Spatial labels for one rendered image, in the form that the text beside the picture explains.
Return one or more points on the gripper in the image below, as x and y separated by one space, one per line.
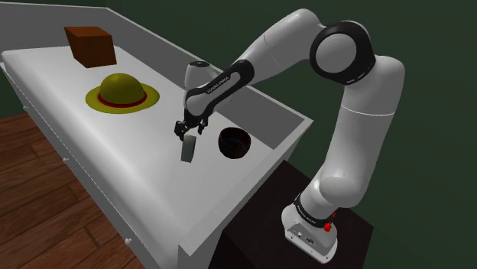
193 120

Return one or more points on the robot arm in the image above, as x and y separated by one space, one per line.
365 111

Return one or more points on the grey rectangular block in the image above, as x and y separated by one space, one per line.
188 149

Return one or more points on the dark brown bowl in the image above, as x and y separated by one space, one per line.
234 143

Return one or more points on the yellow hat with red band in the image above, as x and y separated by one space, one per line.
121 91

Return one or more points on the white chest of drawers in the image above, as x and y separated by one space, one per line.
111 149

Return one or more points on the dark robot stand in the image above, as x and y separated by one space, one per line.
257 223

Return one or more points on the brown box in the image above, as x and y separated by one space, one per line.
92 47

